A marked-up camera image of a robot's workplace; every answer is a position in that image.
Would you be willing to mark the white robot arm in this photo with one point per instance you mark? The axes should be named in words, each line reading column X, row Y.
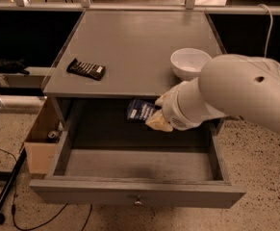
column 228, row 85

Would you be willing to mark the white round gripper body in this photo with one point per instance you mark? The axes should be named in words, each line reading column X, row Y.
column 171, row 110

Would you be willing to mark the blue rxbar wrapper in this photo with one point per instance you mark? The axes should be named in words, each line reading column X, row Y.
column 140, row 110

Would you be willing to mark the cardboard box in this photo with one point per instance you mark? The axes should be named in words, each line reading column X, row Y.
column 40, row 151

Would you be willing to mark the grey open drawer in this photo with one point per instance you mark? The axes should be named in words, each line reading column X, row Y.
column 104, row 159

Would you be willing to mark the black cloth bundle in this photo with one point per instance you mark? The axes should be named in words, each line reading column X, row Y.
column 13, row 66

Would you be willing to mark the black metal floor bar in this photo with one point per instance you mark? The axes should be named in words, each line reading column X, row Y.
column 8, row 178

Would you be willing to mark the dark brown snack bar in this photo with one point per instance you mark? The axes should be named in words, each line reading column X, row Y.
column 92, row 71

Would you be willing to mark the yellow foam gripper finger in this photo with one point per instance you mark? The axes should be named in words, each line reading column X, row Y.
column 157, row 122
column 162, row 99

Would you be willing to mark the white ceramic bowl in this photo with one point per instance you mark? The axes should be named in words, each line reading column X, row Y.
column 187, row 63

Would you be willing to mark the grey wooden cabinet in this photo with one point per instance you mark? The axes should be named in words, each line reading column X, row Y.
column 134, row 46

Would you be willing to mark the metal can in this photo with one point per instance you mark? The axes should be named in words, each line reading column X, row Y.
column 53, row 136

